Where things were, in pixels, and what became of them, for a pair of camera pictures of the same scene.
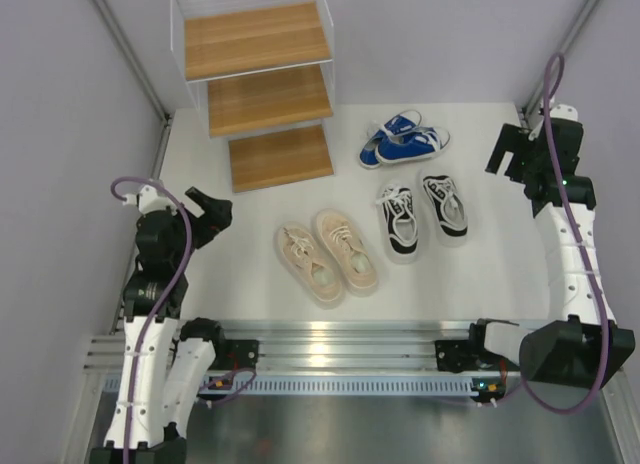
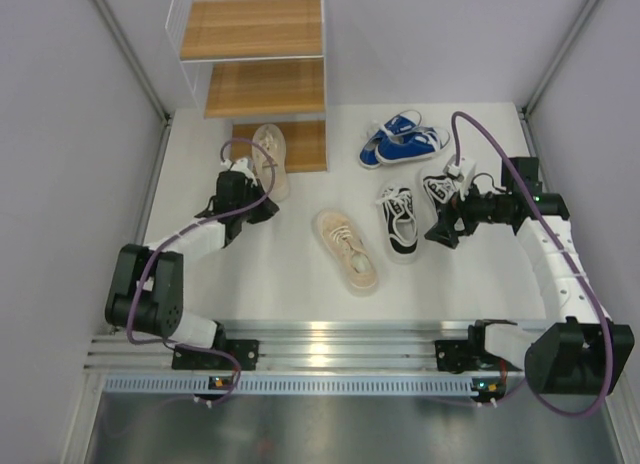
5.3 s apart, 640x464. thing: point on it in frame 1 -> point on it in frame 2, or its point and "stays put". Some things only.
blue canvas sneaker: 394,126 stays put
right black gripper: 513,140 -> 443,231
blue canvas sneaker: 416,146 stays put
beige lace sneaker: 310,262 -> 269,157
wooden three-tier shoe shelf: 266,52 stays put
